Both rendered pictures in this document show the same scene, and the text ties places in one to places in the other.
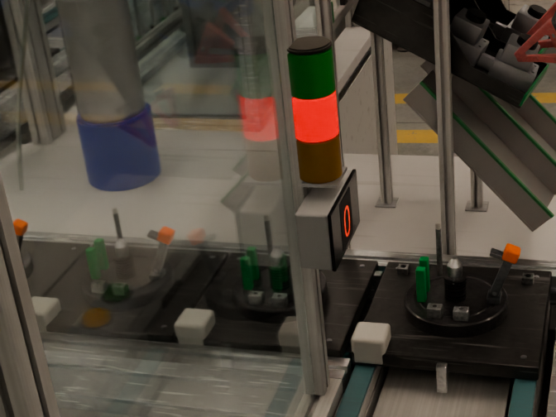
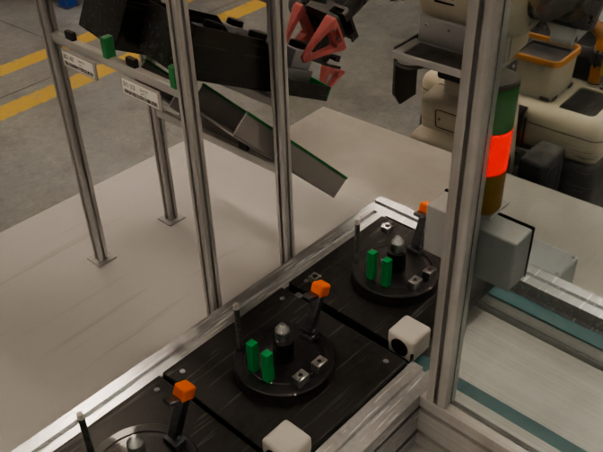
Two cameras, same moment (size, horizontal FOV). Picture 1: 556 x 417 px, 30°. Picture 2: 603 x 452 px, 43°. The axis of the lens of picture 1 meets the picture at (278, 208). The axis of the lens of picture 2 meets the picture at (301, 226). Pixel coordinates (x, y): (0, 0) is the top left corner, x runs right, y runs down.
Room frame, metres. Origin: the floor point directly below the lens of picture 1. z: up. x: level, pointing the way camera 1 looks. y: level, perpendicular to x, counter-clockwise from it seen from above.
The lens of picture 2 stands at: (0.97, 0.68, 1.76)
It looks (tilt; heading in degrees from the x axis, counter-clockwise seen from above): 36 degrees down; 294
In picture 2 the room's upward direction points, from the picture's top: 2 degrees counter-clockwise
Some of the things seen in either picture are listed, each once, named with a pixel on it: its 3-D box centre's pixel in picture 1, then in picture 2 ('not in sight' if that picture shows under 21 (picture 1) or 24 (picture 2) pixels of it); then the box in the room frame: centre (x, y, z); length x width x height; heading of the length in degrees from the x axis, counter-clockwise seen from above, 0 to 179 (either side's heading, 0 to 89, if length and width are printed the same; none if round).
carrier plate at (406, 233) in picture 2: (456, 314); (395, 281); (1.21, -0.23, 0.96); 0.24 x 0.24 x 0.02; 70
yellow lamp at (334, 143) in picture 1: (318, 155); not in sight; (1.07, -0.05, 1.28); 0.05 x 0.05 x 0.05
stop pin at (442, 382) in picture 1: (442, 377); not in sight; (1.09, -0.19, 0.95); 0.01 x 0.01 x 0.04; 70
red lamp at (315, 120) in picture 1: (314, 112); not in sight; (1.07, -0.05, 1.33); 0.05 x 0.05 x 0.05
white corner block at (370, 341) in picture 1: (371, 342); (408, 338); (1.15, -0.10, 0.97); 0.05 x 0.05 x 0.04; 70
